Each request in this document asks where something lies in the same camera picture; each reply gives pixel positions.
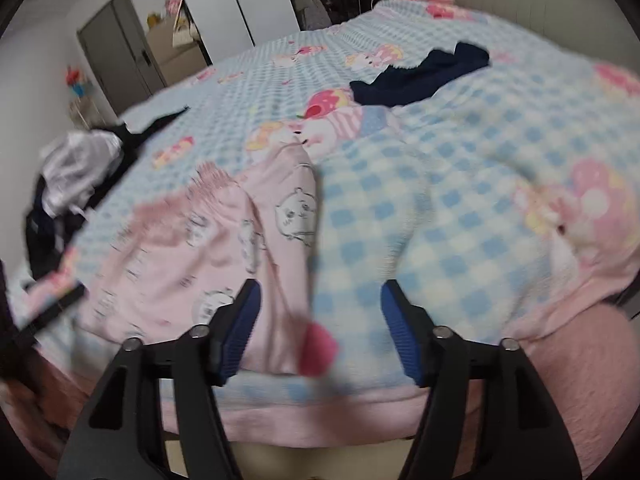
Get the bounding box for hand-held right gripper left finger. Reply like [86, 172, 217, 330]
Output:
[57, 279, 263, 480]

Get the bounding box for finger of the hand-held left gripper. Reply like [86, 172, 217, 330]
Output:
[15, 282, 87, 347]

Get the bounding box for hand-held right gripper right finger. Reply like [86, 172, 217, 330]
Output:
[380, 279, 583, 480]

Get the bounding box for pink printed pajama pants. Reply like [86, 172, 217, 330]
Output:
[77, 145, 323, 378]

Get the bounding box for black and white clothes pile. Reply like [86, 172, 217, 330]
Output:
[25, 105, 191, 281]

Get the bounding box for blue checked cartoon blanket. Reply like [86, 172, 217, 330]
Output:
[10, 0, 640, 406]

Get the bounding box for white satin garment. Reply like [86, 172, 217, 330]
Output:
[40, 130, 123, 216]

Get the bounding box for pink fluffy bedspread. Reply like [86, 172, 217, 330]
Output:
[0, 305, 633, 480]

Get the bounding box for small light shelf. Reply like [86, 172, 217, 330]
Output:
[70, 97, 103, 131]

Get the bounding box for colourful toy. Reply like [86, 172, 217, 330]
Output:
[66, 65, 88, 98]

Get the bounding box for navy garment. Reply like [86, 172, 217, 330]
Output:
[349, 42, 491, 108]

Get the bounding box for grey door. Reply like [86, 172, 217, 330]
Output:
[77, 0, 168, 106]

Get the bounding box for cardboard box by door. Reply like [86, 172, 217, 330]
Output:
[145, 0, 213, 83]

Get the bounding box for white wardrobe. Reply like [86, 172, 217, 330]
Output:
[170, 0, 301, 61]

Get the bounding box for beige headboard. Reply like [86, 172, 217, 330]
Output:
[390, 0, 636, 61]

